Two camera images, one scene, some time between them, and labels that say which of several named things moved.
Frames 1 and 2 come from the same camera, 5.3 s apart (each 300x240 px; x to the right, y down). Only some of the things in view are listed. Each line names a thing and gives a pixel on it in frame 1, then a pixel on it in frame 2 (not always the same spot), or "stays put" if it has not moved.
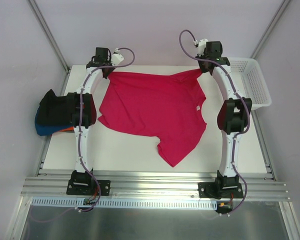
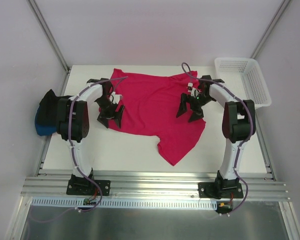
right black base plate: [210, 190] stays put
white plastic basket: [250, 81] stays put
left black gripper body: [106, 72] → [110, 112]
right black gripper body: [204, 67] → [193, 103]
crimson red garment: [168, 105] stays put
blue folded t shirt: [45, 130] stays put
